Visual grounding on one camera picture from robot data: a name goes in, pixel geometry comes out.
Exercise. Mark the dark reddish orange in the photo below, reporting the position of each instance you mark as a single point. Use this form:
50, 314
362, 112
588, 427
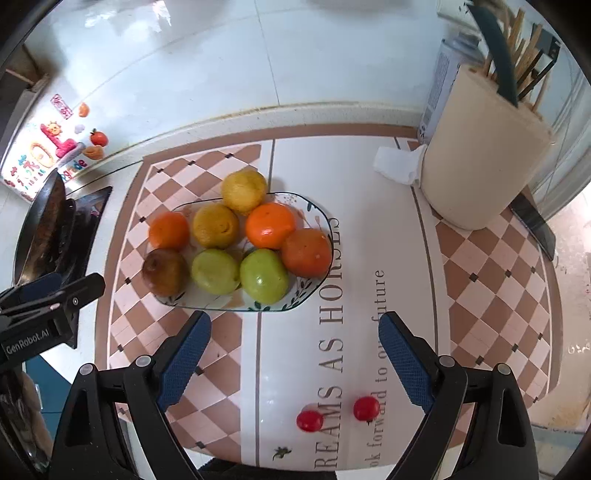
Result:
307, 253

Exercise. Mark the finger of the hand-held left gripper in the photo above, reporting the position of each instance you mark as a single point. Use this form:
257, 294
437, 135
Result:
39, 284
76, 293

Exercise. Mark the cream utensil holder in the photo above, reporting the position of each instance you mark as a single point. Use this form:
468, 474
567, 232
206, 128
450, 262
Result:
480, 157

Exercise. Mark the grey metal canister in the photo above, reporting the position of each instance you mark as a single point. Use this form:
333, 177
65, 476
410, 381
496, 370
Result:
441, 87

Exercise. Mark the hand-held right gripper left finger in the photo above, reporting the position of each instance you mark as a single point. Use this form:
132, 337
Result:
184, 364

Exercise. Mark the red cherry tomato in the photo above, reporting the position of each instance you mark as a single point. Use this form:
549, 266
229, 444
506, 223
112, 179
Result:
366, 408
309, 421

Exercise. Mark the green apple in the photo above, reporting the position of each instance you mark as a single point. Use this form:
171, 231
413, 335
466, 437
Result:
215, 271
264, 275

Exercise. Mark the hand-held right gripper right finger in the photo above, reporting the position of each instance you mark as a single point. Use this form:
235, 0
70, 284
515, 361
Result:
406, 364

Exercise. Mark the black range hood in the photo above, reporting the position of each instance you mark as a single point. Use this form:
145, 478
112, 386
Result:
27, 99

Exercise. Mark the colourful wall stickers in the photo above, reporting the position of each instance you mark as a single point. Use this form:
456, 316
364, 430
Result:
51, 147

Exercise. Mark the bundle of wooden chopsticks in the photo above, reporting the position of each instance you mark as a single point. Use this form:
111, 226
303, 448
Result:
531, 60

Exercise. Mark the checkered table mat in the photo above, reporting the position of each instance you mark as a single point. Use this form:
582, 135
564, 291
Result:
485, 314

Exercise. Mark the brown red apple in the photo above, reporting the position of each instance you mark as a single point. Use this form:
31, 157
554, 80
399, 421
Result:
164, 272

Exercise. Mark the patterned oval plate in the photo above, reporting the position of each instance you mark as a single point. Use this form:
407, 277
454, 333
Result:
207, 302

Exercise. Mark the black smartphone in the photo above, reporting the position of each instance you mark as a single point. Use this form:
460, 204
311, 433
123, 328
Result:
535, 226

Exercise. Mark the white crumpled tissue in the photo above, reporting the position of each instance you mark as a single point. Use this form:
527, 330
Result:
397, 164

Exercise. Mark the black frying pan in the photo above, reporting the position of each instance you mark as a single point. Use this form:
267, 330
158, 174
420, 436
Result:
44, 221

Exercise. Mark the black gas stove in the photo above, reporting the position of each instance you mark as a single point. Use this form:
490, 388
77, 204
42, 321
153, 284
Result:
92, 217

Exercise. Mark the yellow citrus fruit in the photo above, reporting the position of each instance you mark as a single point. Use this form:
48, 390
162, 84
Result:
215, 226
244, 190

